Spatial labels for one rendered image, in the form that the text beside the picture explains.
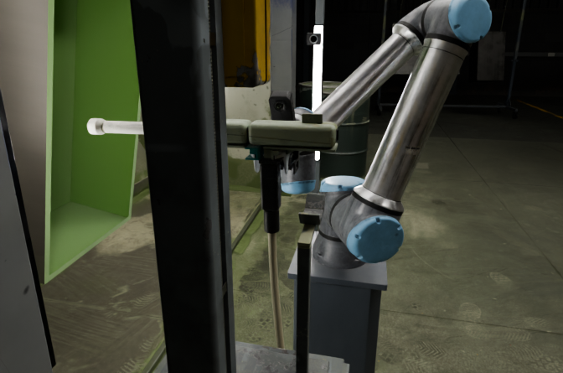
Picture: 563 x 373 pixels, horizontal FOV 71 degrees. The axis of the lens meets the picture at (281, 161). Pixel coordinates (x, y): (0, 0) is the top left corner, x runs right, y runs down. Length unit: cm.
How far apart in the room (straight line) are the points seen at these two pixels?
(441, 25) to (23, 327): 115
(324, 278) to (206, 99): 100
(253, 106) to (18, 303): 276
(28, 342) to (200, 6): 81
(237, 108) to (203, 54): 316
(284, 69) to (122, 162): 171
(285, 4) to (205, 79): 302
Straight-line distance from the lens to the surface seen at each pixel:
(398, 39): 121
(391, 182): 109
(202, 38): 34
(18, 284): 94
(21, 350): 100
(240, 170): 363
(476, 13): 113
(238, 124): 70
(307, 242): 51
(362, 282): 127
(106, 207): 227
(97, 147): 218
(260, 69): 40
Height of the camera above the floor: 133
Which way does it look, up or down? 17 degrees down
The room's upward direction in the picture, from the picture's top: straight up
